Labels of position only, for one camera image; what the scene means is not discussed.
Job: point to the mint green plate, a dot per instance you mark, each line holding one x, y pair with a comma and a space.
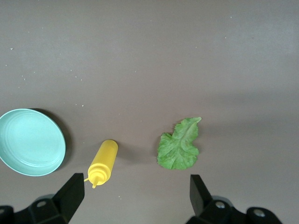
30, 142

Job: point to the green lettuce leaf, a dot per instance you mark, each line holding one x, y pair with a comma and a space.
177, 149

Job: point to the yellow squeeze bottle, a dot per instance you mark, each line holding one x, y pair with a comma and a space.
104, 158

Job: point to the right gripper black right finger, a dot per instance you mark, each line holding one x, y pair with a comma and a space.
198, 198

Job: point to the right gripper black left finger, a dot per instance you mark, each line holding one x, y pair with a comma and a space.
70, 198

